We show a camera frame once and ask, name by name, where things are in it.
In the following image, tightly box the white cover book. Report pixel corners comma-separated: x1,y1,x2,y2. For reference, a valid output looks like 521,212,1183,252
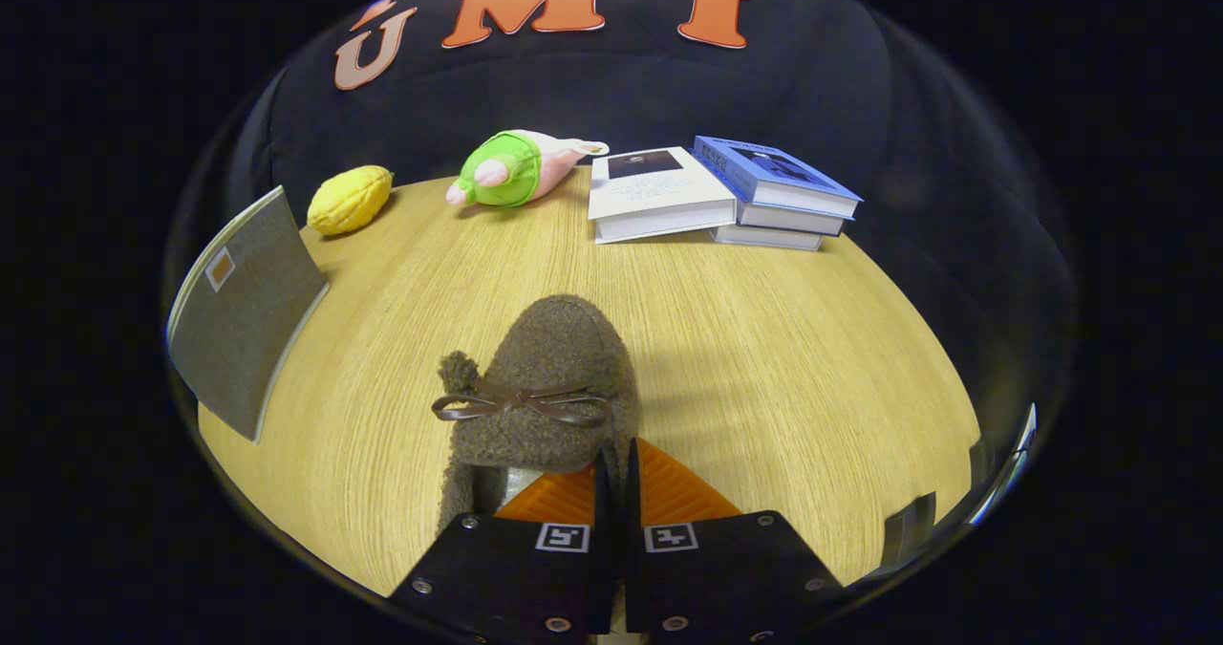
587,146,739,246

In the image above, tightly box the blue cover book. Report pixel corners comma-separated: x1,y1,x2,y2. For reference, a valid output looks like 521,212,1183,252
692,135,865,219

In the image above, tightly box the yellow plush toy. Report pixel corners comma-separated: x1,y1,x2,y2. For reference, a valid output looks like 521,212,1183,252
307,165,395,237

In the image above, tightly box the brown fleece shoe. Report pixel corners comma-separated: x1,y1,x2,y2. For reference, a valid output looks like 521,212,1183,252
432,293,643,536

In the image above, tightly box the dark grey slab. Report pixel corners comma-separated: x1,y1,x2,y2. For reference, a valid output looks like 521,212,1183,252
881,492,938,570

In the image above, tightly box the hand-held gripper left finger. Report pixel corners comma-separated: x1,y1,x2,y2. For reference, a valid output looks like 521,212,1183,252
387,449,617,645

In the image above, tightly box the black backdrop cloth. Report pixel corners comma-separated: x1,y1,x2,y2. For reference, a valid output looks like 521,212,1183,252
167,0,1081,417

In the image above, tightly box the thick white-paged book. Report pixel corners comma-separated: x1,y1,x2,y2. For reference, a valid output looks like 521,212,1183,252
709,223,826,252
734,199,849,238

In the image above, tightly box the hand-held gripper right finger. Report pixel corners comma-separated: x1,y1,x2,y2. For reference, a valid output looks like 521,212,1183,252
623,438,847,645

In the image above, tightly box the grey fabric storage box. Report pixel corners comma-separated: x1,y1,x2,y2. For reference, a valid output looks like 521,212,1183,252
167,184,332,443

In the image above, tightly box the green and pink plush toy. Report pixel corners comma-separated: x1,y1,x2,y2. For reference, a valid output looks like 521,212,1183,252
445,129,611,209

